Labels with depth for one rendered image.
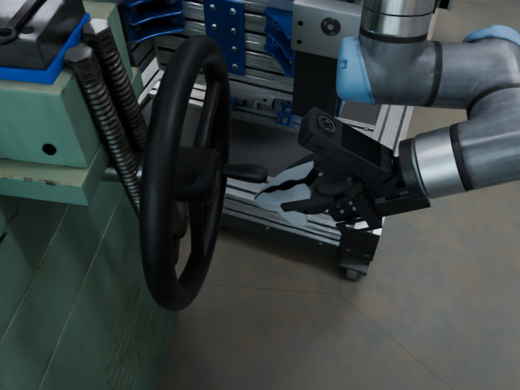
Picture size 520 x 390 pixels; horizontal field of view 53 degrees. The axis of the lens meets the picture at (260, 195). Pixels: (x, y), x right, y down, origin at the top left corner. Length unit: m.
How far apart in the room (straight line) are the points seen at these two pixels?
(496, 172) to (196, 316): 0.96
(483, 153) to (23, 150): 0.44
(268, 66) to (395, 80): 0.58
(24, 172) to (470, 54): 0.48
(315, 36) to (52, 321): 0.60
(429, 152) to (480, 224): 1.09
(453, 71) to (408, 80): 0.05
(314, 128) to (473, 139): 0.16
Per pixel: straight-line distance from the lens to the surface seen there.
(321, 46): 0.93
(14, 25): 0.46
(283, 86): 1.17
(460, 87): 0.62
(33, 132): 0.50
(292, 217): 0.66
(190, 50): 0.48
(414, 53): 0.60
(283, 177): 0.66
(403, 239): 1.55
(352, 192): 0.60
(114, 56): 0.51
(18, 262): 0.62
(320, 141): 0.56
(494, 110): 0.59
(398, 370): 1.35
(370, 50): 0.60
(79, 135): 0.48
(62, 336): 0.75
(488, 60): 0.63
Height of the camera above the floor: 1.23
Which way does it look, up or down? 50 degrees down
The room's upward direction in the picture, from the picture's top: straight up
